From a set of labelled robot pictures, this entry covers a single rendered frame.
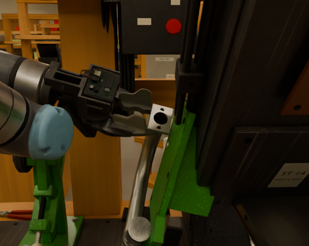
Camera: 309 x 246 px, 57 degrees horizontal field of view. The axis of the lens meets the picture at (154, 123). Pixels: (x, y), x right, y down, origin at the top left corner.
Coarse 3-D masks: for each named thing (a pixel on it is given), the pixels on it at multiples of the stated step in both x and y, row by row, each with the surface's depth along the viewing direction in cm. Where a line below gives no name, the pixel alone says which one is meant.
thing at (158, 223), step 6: (156, 216) 44; (150, 222) 47; (156, 222) 43; (162, 222) 43; (156, 228) 43; (162, 228) 43; (150, 234) 44; (156, 234) 42; (162, 234) 42; (150, 240) 43; (156, 240) 42; (162, 240) 42
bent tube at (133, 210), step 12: (156, 108) 53; (168, 108) 53; (156, 120) 55; (168, 120) 52; (156, 132) 51; (168, 132) 50; (144, 144) 59; (156, 144) 58; (144, 156) 60; (144, 168) 60; (144, 180) 59; (132, 192) 58; (144, 192) 58; (132, 204) 56; (132, 216) 54
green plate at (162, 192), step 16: (192, 112) 40; (176, 128) 46; (192, 128) 42; (176, 144) 43; (192, 144) 42; (176, 160) 42; (192, 160) 43; (160, 176) 50; (176, 176) 42; (192, 176) 44; (160, 192) 46; (176, 192) 44; (192, 192) 44; (208, 192) 45; (160, 208) 44; (176, 208) 45; (192, 208) 45; (208, 208) 45
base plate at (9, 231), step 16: (0, 224) 77; (16, 224) 77; (96, 224) 77; (112, 224) 77; (176, 224) 77; (0, 240) 71; (16, 240) 71; (80, 240) 71; (96, 240) 71; (112, 240) 71
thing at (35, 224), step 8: (64, 160) 73; (40, 192) 65; (48, 192) 65; (56, 192) 68; (56, 200) 67; (40, 208) 64; (56, 208) 66; (32, 216) 65; (40, 216) 63; (48, 216) 65; (56, 216) 66; (32, 224) 62; (40, 224) 62; (48, 224) 63; (32, 232) 64; (48, 232) 64
